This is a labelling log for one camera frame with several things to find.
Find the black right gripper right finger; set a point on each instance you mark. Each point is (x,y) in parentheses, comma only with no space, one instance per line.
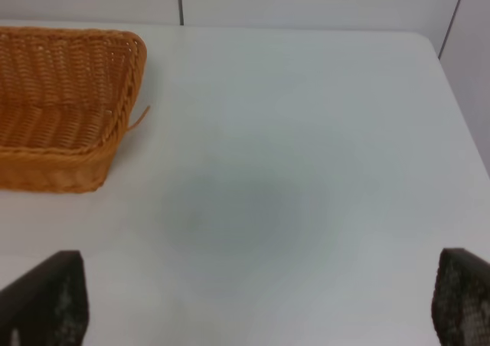
(460,304)

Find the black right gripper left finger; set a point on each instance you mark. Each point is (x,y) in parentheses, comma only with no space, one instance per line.
(48,305)

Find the orange wicker basket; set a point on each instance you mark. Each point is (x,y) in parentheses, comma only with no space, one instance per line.
(66,99)

